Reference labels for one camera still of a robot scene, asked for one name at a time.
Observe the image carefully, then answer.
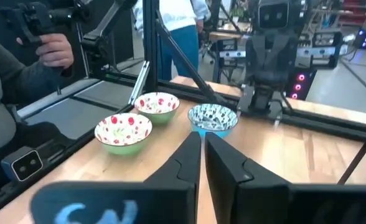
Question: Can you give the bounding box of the teal bowl blue dot pattern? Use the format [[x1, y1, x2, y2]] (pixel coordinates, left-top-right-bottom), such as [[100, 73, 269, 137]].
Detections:
[[187, 103, 239, 139]]

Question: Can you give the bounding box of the black box with red lights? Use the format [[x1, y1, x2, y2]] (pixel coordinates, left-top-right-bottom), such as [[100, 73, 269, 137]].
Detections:
[[284, 68, 317, 101]]

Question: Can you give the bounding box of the black device with blue lights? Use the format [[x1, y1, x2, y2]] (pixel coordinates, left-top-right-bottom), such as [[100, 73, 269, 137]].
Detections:
[[353, 27, 366, 50]]

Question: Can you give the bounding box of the black vertical frame post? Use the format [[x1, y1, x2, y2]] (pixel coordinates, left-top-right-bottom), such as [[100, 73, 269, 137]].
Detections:
[[142, 0, 159, 93]]

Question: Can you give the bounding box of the silver metal bracket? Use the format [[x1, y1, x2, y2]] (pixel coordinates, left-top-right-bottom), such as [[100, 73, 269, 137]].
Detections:
[[128, 60, 151, 106]]

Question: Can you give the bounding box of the green bowl red flower pattern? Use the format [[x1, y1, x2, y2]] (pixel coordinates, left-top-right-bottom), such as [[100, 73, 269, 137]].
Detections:
[[134, 91, 181, 126], [94, 112, 153, 156]]

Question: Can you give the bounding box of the black diagonal frame brace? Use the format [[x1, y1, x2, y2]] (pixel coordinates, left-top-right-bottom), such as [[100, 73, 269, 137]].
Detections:
[[154, 12, 233, 108]]

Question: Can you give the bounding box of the person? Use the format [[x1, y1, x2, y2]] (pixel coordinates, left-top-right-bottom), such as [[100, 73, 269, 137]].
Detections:
[[132, 0, 212, 82], [0, 29, 75, 187]]

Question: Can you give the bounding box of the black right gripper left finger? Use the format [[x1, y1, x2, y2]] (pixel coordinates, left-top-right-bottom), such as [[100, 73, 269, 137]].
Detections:
[[30, 132, 202, 224]]

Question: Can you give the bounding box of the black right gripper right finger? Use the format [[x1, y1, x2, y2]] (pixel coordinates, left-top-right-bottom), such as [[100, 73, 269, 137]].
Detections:
[[204, 133, 366, 224]]

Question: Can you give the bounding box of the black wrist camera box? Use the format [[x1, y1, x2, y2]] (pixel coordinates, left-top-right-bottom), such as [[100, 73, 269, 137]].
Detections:
[[257, 1, 290, 30]]

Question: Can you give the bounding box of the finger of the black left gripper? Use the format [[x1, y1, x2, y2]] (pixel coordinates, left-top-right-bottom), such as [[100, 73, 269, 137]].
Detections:
[[217, 39, 238, 68], [312, 30, 343, 68]]

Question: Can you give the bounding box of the black metal wood shelf rack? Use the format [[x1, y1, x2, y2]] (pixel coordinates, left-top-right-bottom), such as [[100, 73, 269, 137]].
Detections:
[[337, 132, 366, 187]]

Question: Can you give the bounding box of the grey table-level camera box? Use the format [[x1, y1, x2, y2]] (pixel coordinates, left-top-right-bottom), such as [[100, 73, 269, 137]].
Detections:
[[1, 146, 44, 183]]

